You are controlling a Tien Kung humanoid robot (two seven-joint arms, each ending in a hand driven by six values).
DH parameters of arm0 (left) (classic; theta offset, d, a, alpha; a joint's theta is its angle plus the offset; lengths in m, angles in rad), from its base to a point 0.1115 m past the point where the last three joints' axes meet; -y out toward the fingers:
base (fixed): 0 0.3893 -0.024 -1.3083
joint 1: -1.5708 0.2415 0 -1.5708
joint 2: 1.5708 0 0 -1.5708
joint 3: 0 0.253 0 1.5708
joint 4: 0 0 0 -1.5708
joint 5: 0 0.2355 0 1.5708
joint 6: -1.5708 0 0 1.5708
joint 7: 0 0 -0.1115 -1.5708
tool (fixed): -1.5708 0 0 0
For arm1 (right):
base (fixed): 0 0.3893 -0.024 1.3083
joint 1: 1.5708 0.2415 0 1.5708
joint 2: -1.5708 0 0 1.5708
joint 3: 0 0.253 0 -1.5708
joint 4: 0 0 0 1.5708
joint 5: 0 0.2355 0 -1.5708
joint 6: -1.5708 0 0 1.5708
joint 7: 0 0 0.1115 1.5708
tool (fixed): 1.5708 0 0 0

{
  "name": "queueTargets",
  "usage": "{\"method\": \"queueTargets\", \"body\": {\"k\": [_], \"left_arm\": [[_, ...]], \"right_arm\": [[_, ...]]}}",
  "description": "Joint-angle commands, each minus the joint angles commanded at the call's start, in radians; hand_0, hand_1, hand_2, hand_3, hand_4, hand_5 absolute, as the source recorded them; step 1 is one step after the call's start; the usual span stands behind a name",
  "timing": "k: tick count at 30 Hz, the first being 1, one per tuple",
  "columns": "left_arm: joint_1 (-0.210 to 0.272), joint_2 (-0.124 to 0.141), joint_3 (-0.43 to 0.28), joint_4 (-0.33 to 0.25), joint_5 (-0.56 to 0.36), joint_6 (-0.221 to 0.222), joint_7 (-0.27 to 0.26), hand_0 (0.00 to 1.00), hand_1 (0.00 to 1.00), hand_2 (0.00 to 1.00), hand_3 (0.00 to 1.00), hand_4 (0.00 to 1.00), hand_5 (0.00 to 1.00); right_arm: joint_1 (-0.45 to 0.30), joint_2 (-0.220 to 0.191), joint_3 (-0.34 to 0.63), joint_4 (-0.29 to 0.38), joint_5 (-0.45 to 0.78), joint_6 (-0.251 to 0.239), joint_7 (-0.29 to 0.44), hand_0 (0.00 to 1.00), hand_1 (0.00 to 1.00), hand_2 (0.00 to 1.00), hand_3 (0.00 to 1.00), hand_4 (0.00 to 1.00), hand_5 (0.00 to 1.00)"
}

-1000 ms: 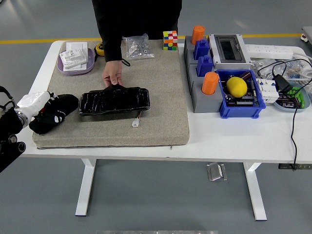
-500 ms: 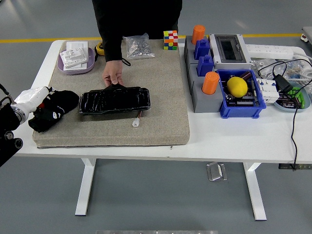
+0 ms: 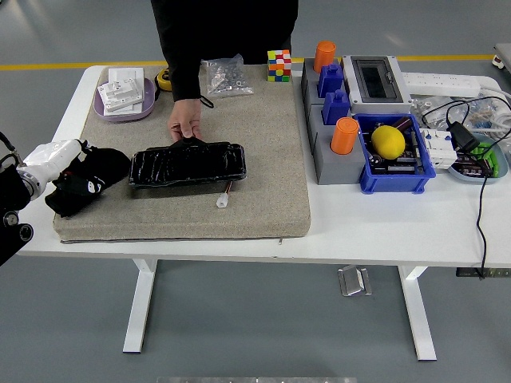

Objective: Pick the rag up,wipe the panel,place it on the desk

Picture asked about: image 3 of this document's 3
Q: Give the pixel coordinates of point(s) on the clear bag of screws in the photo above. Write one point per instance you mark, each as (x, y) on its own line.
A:
(225, 77)

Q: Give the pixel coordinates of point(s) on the black glossy panel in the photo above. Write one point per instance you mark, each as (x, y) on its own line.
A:
(187, 163)

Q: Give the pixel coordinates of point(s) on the dark electronic modules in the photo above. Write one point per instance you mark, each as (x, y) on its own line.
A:
(471, 167)

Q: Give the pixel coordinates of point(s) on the yellow lemon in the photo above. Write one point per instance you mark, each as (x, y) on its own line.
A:
(388, 142)

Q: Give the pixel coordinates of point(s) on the blue square peg block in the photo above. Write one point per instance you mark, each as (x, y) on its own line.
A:
(336, 107)
(330, 80)

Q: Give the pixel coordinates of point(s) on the white power strip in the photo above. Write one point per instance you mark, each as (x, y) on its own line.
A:
(439, 81)

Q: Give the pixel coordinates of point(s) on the white wall switch plate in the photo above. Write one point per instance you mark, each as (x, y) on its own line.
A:
(127, 111)
(120, 93)
(125, 73)

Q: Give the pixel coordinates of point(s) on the grey-brown mat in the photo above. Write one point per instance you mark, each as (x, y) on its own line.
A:
(259, 159)

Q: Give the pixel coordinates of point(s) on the white cart edge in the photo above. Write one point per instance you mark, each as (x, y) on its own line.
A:
(504, 58)

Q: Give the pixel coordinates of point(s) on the colourful puzzle cube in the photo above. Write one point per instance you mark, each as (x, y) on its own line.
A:
(278, 65)

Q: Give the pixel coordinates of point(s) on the person's right forearm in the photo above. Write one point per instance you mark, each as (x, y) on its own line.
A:
(183, 72)

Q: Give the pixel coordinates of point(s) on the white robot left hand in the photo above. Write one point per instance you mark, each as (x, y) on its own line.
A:
(48, 157)

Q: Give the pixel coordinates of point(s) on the yellow tape measure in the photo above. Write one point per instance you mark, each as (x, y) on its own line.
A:
(163, 79)

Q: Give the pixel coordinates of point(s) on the purple oval tray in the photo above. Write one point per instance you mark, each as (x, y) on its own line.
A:
(147, 107)

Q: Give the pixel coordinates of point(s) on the blue plastic bin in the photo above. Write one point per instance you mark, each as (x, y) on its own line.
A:
(395, 181)

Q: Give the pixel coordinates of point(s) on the white electrical enclosure box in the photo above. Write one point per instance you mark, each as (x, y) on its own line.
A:
(375, 81)

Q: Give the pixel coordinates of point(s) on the white table leg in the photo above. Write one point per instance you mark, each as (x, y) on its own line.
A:
(417, 311)
(139, 303)

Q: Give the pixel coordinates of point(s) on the black power adapter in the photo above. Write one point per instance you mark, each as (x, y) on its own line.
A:
(463, 137)

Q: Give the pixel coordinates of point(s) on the orange cylinder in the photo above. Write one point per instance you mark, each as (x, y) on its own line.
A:
(324, 54)
(343, 135)

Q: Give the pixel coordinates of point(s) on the light blue dish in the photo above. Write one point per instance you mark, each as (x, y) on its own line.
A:
(471, 178)

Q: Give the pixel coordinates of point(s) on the green connector block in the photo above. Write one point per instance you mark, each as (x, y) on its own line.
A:
(493, 159)

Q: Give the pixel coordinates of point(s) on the clear bags of small parts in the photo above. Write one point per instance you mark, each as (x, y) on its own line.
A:
(423, 105)

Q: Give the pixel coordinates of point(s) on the white terminal block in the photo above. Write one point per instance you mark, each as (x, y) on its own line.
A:
(437, 153)

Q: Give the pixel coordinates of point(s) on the black under-table control box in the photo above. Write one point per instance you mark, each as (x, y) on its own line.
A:
(467, 272)

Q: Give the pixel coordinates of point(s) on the grey peg base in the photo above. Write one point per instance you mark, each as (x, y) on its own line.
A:
(309, 85)
(335, 169)

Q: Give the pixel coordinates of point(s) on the brown cylindrical component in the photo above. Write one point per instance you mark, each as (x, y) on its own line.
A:
(403, 124)

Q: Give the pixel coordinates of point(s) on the person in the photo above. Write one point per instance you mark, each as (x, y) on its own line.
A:
(239, 28)

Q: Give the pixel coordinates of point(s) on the silver metal floor bracket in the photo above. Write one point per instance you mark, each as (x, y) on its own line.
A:
(353, 281)

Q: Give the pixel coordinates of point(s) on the person's right hand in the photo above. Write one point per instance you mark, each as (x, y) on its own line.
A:
(185, 117)

